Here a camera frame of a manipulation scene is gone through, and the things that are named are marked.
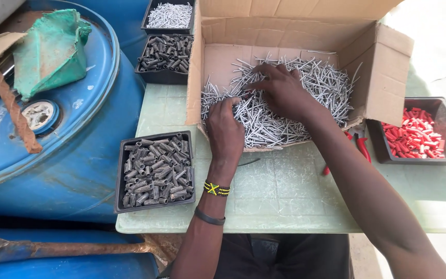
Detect heap of short silver nails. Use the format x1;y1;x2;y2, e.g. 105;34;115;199
147;2;193;29

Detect pile of grey tube pieces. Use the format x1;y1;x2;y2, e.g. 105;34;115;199
122;133;194;207

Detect yellow green black beaded bracelet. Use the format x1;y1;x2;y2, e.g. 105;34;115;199
203;180;231;197

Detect open cardboard box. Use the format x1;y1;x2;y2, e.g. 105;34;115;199
186;0;415;152

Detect black rubber wristband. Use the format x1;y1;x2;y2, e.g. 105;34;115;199
194;206;226;226

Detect white drum bung cap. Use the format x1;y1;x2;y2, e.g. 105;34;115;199
21;100;56;131

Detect rusty twisted steel rod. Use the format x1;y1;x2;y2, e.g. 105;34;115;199
0;63;43;154

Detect person's black trousers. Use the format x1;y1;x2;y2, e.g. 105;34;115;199
156;233;354;279

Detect black tray with nails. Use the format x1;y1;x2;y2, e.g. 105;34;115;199
140;0;196;35

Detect person's right hand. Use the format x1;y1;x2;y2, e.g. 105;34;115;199
242;63;319;124

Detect pile of red white caps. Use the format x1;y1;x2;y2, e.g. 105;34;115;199
381;108;446;159

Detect person's left hand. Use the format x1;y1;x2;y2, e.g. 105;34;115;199
205;97;246;171

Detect heap of grey tube pieces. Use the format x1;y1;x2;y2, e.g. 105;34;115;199
138;34;194;74

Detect pile of silver nails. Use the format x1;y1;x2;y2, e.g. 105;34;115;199
201;51;363;149

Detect torn green plastic piece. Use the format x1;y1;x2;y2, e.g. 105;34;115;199
13;9;93;102

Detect blue plastic drum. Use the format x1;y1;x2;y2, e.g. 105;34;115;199
70;0;152;67
0;0;147;224
0;228;160;279

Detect large black tray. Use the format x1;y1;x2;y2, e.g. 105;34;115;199
114;130;196;214

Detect small black tray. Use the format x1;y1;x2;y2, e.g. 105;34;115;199
135;34;194;85

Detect rusty shovel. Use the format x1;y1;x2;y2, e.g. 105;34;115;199
0;227;183;272

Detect red handled pliers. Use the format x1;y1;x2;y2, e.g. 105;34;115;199
322;123;372;176

